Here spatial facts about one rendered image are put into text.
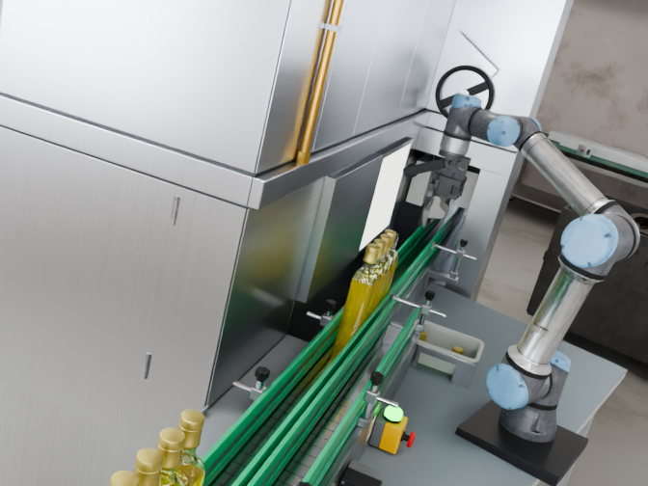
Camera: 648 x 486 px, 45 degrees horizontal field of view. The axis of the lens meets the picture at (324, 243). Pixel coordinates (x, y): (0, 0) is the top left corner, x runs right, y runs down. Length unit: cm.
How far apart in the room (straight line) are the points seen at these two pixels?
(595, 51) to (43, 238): 742
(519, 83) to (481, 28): 24
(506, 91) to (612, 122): 566
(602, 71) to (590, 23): 51
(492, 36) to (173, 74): 167
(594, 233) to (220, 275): 84
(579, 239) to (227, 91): 86
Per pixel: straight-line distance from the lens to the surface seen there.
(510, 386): 197
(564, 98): 870
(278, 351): 196
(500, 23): 296
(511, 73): 295
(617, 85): 857
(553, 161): 205
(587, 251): 183
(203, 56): 148
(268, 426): 166
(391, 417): 190
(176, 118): 152
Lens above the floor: 177
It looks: 18 degrees down
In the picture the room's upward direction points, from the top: 14 degrees clockwise
